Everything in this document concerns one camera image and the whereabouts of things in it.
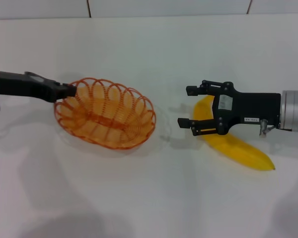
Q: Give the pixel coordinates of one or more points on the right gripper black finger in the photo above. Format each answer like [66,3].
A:
[192,90]
[185,123]

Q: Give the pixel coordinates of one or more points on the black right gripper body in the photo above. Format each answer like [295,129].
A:
[250,106]

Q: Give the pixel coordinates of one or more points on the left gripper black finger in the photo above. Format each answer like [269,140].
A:
[69,90]

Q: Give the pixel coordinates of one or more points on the yellow banana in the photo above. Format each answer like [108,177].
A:
[238,148]

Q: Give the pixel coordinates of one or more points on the metal right gripper connector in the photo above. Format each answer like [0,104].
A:
[263,125]

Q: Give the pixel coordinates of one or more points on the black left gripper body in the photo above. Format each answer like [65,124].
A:
[22,85]

